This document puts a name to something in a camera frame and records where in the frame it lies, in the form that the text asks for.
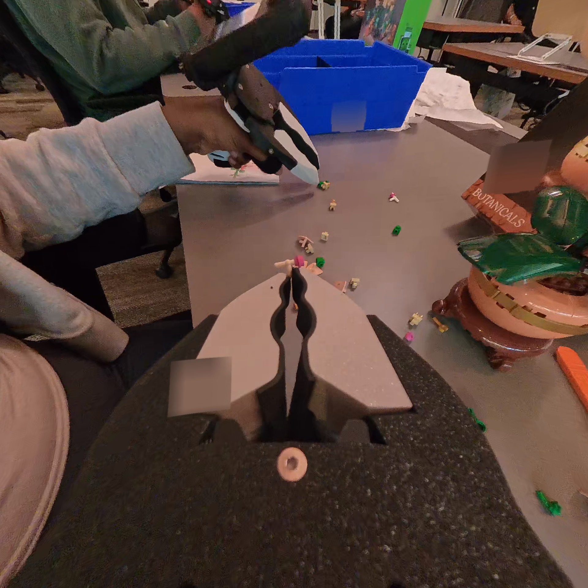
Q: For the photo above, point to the scattered small toy bricks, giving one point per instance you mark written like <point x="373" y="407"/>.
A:
<point x="351" y="282"/>

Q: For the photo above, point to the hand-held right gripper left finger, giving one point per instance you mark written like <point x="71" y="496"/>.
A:
<point x="248" y="330"/>

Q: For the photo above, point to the pink and white brick piece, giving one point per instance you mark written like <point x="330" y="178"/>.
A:
<point x="294" y="262"/>

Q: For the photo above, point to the crumpled white paper bag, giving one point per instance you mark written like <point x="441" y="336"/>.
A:
<point x="445" y="99"/>

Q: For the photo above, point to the green and yellow toy brick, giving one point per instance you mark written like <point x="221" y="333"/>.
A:
<point x="324" y="185"/>

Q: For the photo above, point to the wooden background desk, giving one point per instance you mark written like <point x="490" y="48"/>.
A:
<point x="505" y="57"/>

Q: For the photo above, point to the grey desk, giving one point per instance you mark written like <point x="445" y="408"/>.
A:
<point x="390" y="220"/>

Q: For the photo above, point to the person's pale clothing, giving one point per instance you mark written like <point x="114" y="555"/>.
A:
<point x="36" y="413"/>

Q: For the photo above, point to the black chair base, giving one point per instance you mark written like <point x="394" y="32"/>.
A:
<point x="167" y="262"/>

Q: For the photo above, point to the person's left hand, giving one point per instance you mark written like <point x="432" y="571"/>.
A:
<point x="202" y="126"/>

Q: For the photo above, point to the person's left forearm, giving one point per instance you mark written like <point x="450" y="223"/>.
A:
<point x="69" y="183"/>

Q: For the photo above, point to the clear acrylic stand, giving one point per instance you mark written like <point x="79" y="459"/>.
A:
<point x="546" y="46"/>

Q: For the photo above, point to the orange brick separator tool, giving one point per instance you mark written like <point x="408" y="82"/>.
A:
<point x="574" y="376"/>

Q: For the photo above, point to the green colourful box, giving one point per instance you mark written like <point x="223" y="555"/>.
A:
<point x="395" y="23"/>

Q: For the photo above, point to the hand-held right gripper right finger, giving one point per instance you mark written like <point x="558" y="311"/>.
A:
<point x="353" y="358"/>

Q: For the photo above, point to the dark orchid print box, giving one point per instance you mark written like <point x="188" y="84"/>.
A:
<point x="542" y="138"/>

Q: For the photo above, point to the white instruction booklet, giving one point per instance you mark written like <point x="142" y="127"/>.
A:
<point x="216" y="174"/>

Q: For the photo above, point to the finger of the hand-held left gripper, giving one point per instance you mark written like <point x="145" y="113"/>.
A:
<point x="307" y="173"/>
<point x="291" y="126"/>

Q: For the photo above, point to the blue plastic bin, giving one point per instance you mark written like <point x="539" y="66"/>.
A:
<point x="340" y="82"/>

